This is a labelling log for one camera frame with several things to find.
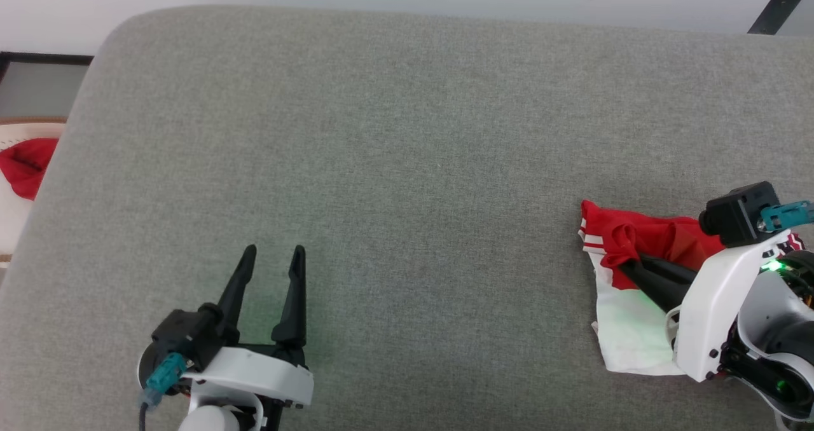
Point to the teal left camera connector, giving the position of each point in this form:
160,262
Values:
165,377

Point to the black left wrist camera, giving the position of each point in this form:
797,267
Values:
187,332

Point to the red cloth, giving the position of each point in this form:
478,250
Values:
28,164

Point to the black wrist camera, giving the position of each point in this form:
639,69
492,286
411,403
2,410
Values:
187,332
738,215

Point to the grey partition panel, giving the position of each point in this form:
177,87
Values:
802,24

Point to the white laundry basket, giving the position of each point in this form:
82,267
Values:
13,224

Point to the grey fabric sofa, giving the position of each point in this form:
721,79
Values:
413,183

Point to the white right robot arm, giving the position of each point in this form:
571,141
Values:
779,348

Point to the red and white jersey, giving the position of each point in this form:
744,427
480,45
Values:
629,329

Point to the teal right camera connector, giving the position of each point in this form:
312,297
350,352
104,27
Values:
788,216

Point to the teal camera connector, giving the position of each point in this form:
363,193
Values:
788,216
165,377

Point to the black panel frame bar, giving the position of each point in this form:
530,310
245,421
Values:
779,5

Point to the black framed glass panel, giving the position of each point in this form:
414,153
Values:
38,88

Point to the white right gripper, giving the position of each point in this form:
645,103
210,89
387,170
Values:
706,316

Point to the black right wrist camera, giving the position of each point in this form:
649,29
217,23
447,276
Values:
738,215

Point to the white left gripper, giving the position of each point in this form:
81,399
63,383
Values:
261,374

